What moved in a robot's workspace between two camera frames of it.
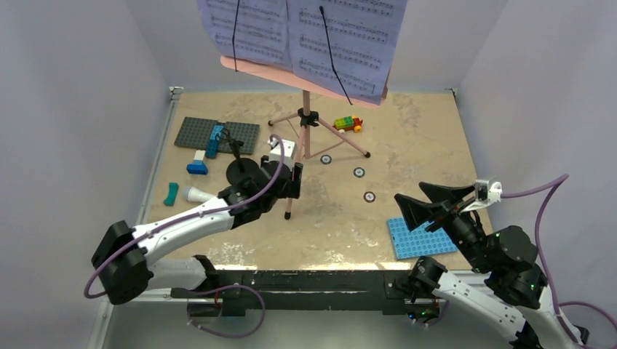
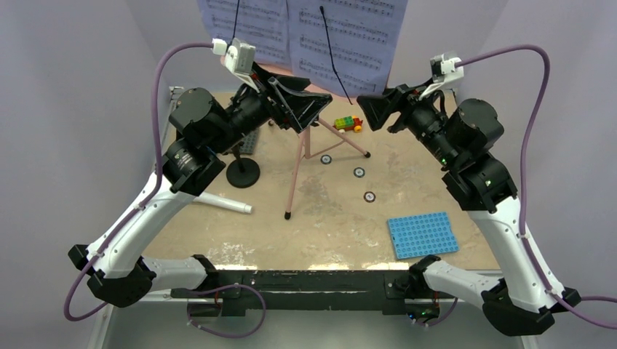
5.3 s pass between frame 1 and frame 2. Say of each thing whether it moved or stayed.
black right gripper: moved
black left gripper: moved
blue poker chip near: stayed
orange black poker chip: stayed
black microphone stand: stayed
